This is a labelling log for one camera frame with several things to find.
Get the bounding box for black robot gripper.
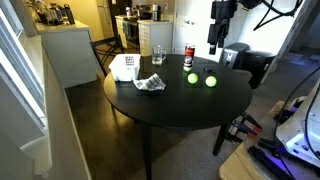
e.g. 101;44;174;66
207;0;238;56

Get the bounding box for green tennis ball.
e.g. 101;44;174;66
204;75;218;89
186;72;200;85

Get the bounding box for red tennis ball container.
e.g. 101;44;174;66
182;43;197;72

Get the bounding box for white door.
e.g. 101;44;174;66
172;0;216;56

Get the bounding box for black trash bin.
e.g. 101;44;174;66
240;49;277;90

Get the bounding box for white drawer cabinet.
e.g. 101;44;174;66
137;19;174;57

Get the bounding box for clear glass mug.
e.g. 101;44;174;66
151;44;168;66

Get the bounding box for silver coffee maker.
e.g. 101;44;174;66
151;3;162;22

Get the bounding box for round black table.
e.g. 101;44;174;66
102;53;254;180

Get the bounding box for white checked dish cloth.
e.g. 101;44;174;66
133;72;167;92

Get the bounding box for black kitchen stove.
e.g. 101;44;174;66
121;16;141;52

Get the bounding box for black orange spring clamp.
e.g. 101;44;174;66
225;120;259;144
240;112;264;132

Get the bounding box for white plastic basket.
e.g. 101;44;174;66
108;53;142;83

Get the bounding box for wooden base board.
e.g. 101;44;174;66
218;142;268;180

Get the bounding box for white kitchen island counter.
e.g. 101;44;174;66
33;19;100;89

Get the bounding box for black countertop appliances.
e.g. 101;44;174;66
27;0;76;27

